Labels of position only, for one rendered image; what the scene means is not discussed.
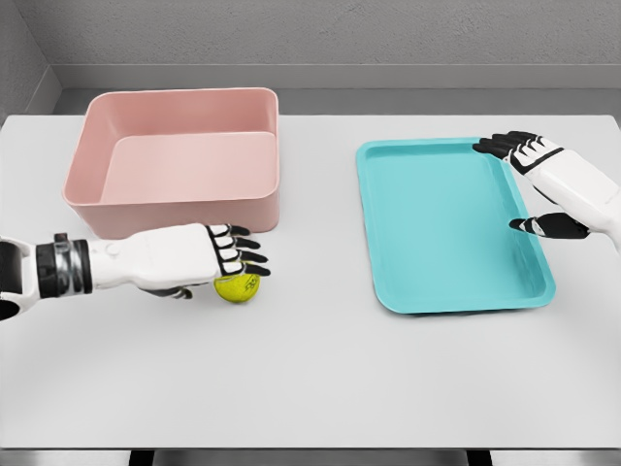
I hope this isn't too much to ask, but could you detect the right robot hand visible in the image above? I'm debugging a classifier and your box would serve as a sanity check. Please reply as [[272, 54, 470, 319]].
[[473, 130, 621, 241]]

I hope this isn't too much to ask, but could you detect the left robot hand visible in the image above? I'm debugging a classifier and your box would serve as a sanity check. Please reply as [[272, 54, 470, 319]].
[[137, 223, 271, 300]]

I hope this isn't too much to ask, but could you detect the yellow-green tennis ball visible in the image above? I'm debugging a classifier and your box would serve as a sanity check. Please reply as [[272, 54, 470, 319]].
[[213, 261, 261, 306]]

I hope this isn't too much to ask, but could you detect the pink rectangular basket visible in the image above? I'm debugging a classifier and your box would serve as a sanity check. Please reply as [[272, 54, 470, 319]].
[[62, 86, 283, 241]]

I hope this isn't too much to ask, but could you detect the blue rectangular tray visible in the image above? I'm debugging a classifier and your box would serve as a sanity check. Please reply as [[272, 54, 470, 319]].
[[355, 136, 557, 316]]

